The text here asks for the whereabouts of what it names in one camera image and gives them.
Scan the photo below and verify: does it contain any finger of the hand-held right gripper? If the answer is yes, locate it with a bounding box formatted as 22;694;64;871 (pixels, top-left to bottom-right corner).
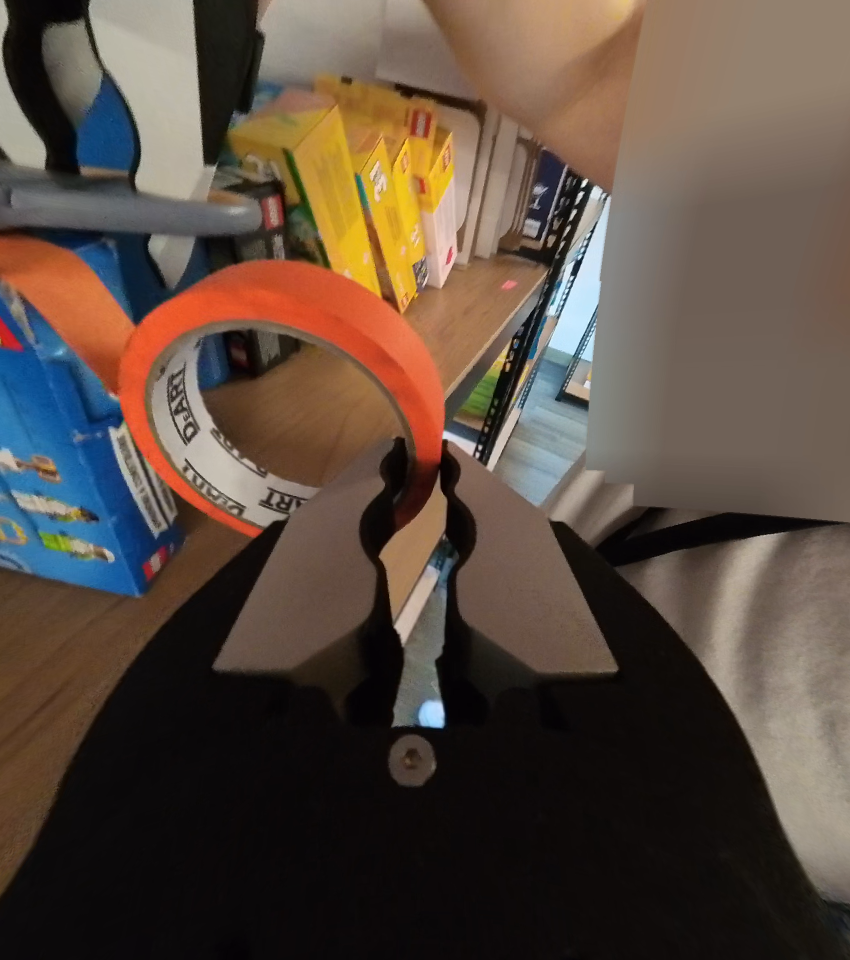
72;0;265;205
3;0;89;181

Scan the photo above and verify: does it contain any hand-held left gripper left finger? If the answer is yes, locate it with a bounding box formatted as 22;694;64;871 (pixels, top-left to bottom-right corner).
212;437;407;725

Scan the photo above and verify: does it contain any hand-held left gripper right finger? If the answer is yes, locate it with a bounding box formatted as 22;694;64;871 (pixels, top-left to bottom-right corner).
436;438;619;727

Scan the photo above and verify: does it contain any orange tape roll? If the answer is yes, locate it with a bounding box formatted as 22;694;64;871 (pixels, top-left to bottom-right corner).
0;238;445;540

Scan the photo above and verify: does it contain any person's right forearm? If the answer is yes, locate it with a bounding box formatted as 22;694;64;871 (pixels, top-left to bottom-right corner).
423;0;648;193

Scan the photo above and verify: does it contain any wooden desk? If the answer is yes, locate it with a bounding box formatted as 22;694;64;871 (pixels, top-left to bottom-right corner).
0;258;552;894

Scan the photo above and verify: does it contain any large yellow toy box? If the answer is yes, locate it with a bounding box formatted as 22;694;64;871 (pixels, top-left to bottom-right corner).
228;91;383;299

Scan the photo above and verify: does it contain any black toy brick box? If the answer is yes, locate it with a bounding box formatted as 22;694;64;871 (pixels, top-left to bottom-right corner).
224;182;293;374

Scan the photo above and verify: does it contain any yellow toy box red logo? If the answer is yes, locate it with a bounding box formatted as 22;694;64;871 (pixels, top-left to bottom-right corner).
393;101;457;213

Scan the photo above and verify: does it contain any narrow yellow toy box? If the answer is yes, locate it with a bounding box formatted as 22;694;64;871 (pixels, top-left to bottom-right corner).
386;127;431;295
350;131;420;315

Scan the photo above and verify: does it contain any person's grey shirt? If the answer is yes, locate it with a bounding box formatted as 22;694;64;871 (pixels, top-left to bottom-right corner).
545;510;850;960

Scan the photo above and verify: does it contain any black metal shelf rack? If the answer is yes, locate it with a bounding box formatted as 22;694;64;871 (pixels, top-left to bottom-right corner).
472;174;612;468

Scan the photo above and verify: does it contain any white and pink box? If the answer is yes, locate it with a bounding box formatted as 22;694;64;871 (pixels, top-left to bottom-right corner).
423;131;461;291

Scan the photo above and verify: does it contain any blue open toy brick box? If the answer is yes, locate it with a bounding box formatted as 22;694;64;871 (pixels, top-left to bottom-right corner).
0;75;210;599

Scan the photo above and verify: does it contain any row of pale flat boxes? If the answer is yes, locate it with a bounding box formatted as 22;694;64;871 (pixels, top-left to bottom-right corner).
455;96;546;261

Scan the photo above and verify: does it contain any dark blue box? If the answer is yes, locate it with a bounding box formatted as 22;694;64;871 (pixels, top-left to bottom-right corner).
526;148;570;243

